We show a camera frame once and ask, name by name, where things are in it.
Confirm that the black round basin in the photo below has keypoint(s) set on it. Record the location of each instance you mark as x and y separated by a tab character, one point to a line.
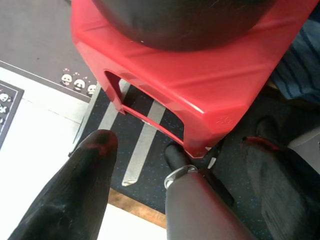
180	22

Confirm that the blue striped cloth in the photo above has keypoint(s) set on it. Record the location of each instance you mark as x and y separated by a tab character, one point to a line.
300	65

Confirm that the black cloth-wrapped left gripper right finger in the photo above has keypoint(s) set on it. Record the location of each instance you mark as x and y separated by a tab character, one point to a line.
282	195

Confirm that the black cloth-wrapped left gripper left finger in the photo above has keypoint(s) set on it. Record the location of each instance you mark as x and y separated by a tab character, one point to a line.
75	190

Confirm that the silver robot leg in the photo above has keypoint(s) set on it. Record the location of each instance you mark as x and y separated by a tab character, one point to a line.
197	212

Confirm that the black robot foot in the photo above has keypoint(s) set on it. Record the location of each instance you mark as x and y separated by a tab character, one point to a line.
176	156

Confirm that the grey panda print mat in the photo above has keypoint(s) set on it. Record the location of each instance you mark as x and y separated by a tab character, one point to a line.
32	37
10	100

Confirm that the red plastic stool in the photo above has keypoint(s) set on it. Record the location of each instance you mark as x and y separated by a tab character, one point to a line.
200	82

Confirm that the dark mat with grey stripes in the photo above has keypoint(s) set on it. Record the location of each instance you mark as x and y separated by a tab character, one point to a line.
150	180

